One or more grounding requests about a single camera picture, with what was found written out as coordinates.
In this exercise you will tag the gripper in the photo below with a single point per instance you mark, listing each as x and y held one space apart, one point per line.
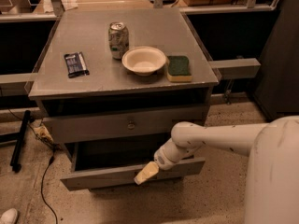
163 160

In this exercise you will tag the grey drawer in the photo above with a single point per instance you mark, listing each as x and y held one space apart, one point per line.
69 129
96 166

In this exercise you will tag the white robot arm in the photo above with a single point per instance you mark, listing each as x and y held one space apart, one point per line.
272 185

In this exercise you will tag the grey top drawer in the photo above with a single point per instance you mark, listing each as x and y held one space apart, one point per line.
69 129

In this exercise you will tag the grey drawer cabinet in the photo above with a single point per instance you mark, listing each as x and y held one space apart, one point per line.
110 87

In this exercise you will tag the green yellow sponge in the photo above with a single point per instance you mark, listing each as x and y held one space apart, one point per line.
177 69

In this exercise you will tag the white paper bowl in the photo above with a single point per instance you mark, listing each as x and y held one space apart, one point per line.
143 61

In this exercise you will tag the white power strip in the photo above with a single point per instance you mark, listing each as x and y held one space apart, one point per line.
43 133

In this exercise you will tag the dark blue snack packet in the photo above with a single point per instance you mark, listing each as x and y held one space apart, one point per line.
76 65

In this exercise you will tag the green silver soda can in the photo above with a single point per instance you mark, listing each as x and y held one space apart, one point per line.
118 38

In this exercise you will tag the black bar on floor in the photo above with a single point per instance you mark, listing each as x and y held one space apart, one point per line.
17 150

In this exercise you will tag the white shoe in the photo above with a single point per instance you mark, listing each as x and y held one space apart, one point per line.
9 217

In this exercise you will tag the white cloth on counter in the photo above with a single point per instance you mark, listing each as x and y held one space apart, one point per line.
70 4

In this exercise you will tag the grey right rail beam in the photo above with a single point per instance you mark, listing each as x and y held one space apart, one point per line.
236 69

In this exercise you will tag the grey rail beam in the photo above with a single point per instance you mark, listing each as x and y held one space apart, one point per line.
236 69
16 84

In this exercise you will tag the grey left rail beam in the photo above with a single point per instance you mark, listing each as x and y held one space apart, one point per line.
16 84

